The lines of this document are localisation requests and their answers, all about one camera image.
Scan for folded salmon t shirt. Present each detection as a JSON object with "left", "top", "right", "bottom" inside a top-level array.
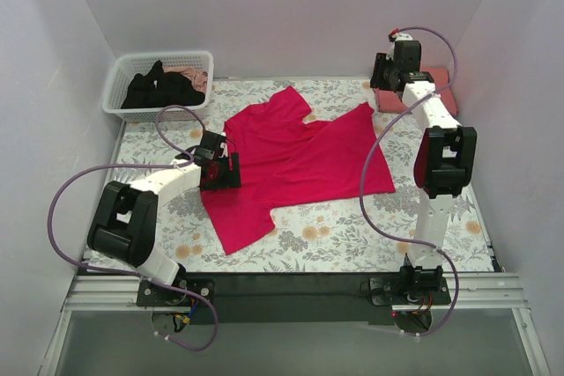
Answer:
[{"left": 373, "top": 66, "right": 457, "bottom": 116}]

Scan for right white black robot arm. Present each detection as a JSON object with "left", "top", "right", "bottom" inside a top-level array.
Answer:
[{"left": 370, "top": 33, "right": 478, "bottom": 305}]

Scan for magenta t shirt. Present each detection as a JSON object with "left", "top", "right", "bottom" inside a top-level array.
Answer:
[{"left": 201, "top": 87, "right": 395, "bottom": 254}]

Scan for white plastic laundry basket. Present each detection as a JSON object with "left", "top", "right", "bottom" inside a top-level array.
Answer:
[{"left": 102, "top": 50, "right": 214, "bottom": 122}]

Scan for light pink t shirt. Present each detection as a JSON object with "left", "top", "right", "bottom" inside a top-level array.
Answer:
[{"left": 163, "top": 66, "right": 208, "bottom": 93}]

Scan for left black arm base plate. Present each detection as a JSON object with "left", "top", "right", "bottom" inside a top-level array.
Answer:
[{"left": 136, "top": 278, "right": 215, "bottom": 307}]

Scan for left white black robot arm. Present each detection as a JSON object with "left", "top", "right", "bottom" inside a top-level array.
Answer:
[{"left": 87, "top": 131, "right": 241, "bottom": 306}]

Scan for black t shirt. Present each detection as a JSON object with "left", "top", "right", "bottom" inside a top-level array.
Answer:
[{"left": 122, "top": 61, "right": 205, "bottom": 109}]

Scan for purple cable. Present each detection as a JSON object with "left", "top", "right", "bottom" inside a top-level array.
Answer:
[
  {"left": 359, "top": 26, "right": 462, "bottom": 342},
  {"left": 47, "top": 105, "right": 219, "bottom": 353}
]

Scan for aluminium frame rail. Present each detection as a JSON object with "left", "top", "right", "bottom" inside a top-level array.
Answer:
[{"left": 40, "top": 272, "right": 551, "bottom": 375}]

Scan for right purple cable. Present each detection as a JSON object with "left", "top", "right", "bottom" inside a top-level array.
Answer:
[{"left": 359, "top": 26, "right": 462, "bottom": 342}]

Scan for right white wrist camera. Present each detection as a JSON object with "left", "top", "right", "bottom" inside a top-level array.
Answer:
[{"left": 388, "top": 29, "right": 413, "bottom": 43}]

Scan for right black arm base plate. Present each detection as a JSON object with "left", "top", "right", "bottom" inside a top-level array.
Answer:
[{"left": 366, "top": 274, "right": 451, "bottom": 306}]

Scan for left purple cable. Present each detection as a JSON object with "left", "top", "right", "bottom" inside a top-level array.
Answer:
[{"left": 47, "top": 105, "right": 219, "bottom": 353}]

